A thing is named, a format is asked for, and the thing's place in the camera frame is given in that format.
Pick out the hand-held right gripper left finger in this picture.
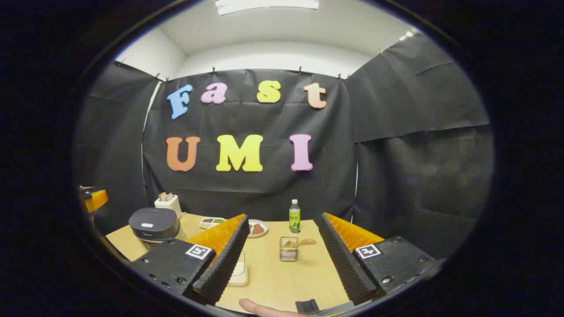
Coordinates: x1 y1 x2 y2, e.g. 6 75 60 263
131 214 250 306

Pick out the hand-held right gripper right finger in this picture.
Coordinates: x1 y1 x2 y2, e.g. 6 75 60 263
314 212 445 305

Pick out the clear box of rice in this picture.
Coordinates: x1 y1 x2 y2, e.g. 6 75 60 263
227 251 249 287

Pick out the metal mesh chopstick holder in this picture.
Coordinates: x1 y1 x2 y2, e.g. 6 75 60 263
279 236 299 262

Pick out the black silver rice cooker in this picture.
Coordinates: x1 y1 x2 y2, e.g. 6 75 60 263
128 207 181 251

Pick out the white round plate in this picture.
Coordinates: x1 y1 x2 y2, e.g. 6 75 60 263
248 219 269 238

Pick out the green drink bottle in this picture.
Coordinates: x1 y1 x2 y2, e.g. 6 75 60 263
289 199 301 233

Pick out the white toaster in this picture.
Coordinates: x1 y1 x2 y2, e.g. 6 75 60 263
154 192 182 217

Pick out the black backdrop cloth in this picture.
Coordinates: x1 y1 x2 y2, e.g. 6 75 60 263
73 33 494 260

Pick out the long ceiling light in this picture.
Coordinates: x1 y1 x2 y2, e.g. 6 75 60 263
215 0 320 16

